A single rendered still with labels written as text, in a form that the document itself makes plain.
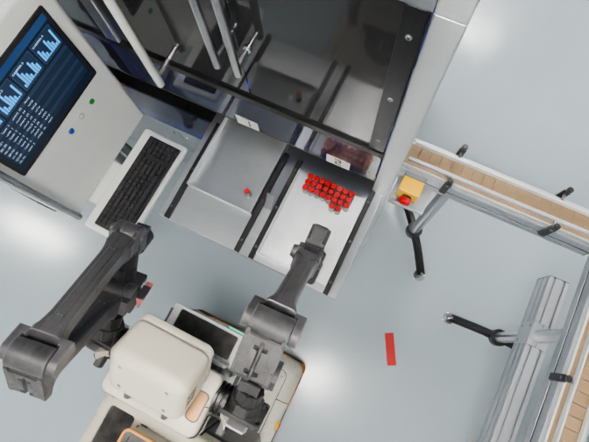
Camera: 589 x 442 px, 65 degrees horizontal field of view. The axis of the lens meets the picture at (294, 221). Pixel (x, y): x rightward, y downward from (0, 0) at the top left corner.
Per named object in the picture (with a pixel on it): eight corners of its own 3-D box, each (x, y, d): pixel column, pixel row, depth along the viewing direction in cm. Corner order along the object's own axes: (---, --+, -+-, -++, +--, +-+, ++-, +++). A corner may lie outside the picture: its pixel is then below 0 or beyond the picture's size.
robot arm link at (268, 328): (216, 371, 77) (271, 396, 76) (251, 296, 82) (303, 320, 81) (236, 375, 119) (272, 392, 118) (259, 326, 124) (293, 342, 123)
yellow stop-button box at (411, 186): (402, 177, 156) (407, 169, 149) (422, 185, 155) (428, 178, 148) (393, 196, 155) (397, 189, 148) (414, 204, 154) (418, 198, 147)
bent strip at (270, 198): (269, 197, 165) (266, 192, 159) (276, 200, 165) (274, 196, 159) (251, 231, 162) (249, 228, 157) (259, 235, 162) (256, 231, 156)
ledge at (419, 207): (402, 167, 167) (403, 166, 166) (436, 181, 165) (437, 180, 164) (387, 201, 165) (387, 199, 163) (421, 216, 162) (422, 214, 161)
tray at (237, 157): (232, 109, 175) (230, 104, 171) (294, 135, 171) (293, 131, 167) (188, 186, 168) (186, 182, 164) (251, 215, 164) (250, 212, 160)
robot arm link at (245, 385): (235, 393, 115) (254, 402, 115) (246, 364, 111) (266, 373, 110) (247, 369, 123) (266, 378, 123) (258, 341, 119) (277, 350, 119)
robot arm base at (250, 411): (215, 409, 117) (257, 433, 115) (223, 388, 114) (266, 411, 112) (230, 388, 125) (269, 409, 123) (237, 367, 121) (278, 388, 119)
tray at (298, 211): (300, 171, 167) (299, 167, 164) (365, 200, 163) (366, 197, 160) (257, 254, 160) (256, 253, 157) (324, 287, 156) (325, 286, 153)
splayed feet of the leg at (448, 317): (445, 308, 237) (453, 306, 224) (540, 352, 230) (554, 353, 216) (439, 323, 236) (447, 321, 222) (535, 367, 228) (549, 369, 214)
